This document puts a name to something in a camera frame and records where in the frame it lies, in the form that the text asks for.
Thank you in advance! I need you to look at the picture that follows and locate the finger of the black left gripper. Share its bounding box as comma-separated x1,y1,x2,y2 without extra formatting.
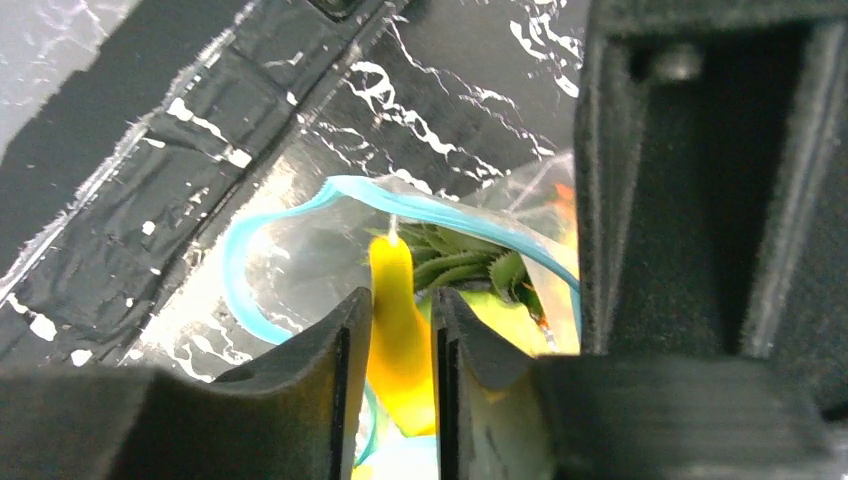
574,1,847,411

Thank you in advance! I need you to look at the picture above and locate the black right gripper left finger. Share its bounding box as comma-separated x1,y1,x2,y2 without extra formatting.
1,287,372,479

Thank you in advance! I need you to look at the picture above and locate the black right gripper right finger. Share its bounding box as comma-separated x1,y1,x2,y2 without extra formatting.
431,288,838,479

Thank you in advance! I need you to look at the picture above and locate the yellow toy banana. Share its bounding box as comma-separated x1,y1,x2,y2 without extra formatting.
366,216,436,437

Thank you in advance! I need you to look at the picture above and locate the clear zip top bag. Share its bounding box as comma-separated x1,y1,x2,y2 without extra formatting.
223,152,582,479

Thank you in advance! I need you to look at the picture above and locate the green toy cabbage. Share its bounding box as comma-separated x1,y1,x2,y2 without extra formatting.
459,291,556,356

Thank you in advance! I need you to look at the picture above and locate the black front rail frame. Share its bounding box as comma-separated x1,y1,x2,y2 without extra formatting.
1,1,386,367

